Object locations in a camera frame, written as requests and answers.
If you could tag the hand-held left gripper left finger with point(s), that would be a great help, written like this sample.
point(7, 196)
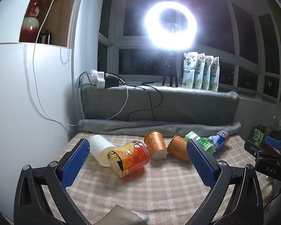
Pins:
point(75, 163)

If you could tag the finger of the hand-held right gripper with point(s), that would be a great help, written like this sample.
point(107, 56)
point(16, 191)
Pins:
point(272, 141)
point(255, 148)

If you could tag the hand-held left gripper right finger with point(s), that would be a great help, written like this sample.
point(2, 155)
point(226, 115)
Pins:
point(201, 164)

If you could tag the orange paper cup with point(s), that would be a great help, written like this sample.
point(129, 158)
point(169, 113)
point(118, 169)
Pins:
point(179, 147)
point(155, 144)

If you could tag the white plastic cup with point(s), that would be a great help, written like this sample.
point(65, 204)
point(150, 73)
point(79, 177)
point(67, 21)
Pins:
point(99, 148)

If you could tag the red instant noodle cup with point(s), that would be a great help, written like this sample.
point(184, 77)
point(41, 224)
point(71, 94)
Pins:
point(133, 157)

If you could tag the green paper bag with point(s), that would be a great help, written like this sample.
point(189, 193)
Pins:
point(257, 134)

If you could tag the green bottle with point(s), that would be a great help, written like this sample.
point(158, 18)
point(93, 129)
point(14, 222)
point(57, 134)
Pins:
point(205, 143)

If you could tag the beige checkered cloth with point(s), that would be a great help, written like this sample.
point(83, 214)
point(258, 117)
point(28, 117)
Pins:
point(159, 189)

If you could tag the grey blanket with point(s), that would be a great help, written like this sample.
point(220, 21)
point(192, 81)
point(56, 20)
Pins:
point(166, 107)

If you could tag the grey cloth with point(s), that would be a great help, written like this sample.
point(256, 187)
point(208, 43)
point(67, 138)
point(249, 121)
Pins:
point(125, 215)

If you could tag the white cabinet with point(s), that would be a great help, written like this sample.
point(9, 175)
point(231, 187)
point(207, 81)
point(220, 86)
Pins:
point(18, 110)

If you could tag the white green refill pouch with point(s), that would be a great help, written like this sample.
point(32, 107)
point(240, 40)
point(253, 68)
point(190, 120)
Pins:
point(189, 71)
point(214, 76)
point(207, 75)
point(200, 73)

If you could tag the white plug adapter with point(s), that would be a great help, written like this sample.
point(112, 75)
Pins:
point(100, 83)

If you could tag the white power strip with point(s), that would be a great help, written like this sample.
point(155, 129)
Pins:
point(89, 78)

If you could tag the black power adapter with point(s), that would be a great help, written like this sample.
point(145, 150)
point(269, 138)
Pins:
point(112, 81)

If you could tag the black tripod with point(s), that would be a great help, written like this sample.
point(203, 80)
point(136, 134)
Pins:
point(170, 70)

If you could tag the black bottle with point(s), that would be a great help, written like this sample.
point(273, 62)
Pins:
point(46, 37)

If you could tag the red white vase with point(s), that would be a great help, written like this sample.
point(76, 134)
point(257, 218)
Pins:
point(31, 21)

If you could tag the white window frame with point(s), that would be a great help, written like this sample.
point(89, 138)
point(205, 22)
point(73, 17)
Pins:
point(234, 46)

